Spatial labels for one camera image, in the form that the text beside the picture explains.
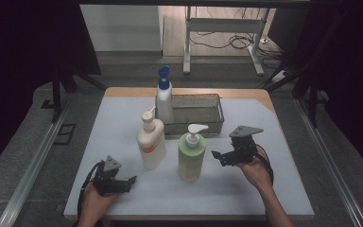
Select white table mat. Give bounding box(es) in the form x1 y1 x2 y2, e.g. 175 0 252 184
63 96 315 218

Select aluminium rail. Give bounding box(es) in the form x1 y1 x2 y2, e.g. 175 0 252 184
0 97 72 227
294 97 363 227

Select white panel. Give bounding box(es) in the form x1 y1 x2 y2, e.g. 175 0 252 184
79 4 164 53

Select white desk frame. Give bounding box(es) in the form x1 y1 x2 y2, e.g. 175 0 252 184
182 6 270 77

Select person's right hand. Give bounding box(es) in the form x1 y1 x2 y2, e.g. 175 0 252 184
235 147 274 191

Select person's left hand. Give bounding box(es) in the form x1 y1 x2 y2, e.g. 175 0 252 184
80 183 119 221

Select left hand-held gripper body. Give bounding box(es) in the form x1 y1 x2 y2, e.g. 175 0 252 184
93 154 127 195

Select white spray bottle blue cap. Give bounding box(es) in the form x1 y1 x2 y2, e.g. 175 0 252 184
156 64 175 125

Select black curtain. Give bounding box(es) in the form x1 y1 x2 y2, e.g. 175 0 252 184
268 0 363 175
0 0 102 182

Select cream pump bottle orange label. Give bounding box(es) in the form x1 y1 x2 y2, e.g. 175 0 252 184
135 106 167 170

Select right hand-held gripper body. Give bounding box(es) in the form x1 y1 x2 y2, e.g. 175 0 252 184
229 125 264 166

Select right hand-held gripper cable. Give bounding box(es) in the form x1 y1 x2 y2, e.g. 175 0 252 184
254 143 275 187

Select white power strip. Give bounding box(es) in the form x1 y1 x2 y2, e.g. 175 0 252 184
272 70 289 83

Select black floor cables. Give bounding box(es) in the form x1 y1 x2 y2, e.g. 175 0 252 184
188 8 285 69

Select metal mesh basket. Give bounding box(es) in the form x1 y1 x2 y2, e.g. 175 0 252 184
154 93 225 136

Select green pump bottle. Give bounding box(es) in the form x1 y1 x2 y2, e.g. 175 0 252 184
178 123 210 183

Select black metal stand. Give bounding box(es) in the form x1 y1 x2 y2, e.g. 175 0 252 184
258 12 329 128
51 62 107 123

